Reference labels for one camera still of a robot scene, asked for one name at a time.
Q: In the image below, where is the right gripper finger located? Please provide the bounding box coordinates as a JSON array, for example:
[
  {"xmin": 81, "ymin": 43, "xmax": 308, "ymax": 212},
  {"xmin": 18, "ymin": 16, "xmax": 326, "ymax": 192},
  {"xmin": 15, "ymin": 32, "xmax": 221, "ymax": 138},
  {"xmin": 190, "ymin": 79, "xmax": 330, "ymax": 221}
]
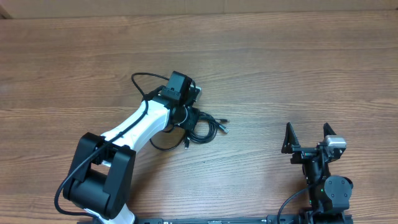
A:
[
  {"xmin": 281, "ymin": 122, "xmax": 300, "ymax": 154},
  {"xmin": 323, "ymin": 123, "xmax": 336, "ymax": 137}
]

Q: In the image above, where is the black usb cable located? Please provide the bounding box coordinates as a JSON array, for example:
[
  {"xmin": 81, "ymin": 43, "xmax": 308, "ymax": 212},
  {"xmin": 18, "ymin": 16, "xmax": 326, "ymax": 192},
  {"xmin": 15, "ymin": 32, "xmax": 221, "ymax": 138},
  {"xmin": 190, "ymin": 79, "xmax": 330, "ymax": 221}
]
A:
[
  {"xmin": 185, "ymin": 111, "xmax": 230, "ymax": 150},
  {"xmin": 149, "ymin": 124, "xmax": 187, "ymax": 152}
]

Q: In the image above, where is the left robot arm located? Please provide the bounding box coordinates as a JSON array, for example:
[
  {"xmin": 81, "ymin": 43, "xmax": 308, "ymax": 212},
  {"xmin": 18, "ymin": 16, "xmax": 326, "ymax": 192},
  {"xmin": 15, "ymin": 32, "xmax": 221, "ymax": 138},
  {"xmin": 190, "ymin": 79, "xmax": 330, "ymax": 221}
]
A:
[{"xmin": 54, "ymin": 72, "xmax": 201, "ymax": 223}]

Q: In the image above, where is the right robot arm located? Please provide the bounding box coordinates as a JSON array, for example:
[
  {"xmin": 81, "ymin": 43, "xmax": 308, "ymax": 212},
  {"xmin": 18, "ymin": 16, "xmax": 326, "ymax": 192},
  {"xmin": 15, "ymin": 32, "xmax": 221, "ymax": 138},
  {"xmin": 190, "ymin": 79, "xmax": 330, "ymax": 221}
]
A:
[{"xmin": 277, "ymin": 123, "xmax": 354, "ymax": 224}]

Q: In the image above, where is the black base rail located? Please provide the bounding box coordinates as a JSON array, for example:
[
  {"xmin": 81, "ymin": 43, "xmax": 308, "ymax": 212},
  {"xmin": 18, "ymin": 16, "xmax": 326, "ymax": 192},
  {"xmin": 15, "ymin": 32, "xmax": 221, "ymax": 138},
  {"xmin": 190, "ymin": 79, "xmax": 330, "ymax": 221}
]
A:
[{"xmin": 134, "ymin": 214, "xmax": 354, "ymax": 224}]

